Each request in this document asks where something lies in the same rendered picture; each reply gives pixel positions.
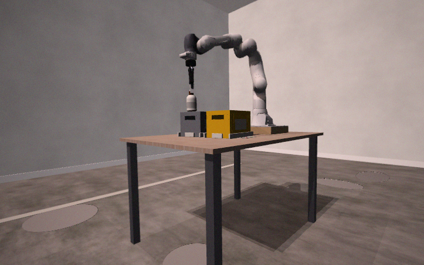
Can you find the white bottle with grey label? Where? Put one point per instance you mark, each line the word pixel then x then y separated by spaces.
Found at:
pixel 191 102

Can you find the yellow crate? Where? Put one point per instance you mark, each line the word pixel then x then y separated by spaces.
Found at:
pixel 227 122

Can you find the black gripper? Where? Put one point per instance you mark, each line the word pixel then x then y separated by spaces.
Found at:
pixel 191 64

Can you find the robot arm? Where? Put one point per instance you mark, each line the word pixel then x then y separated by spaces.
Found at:
pixel 193 45

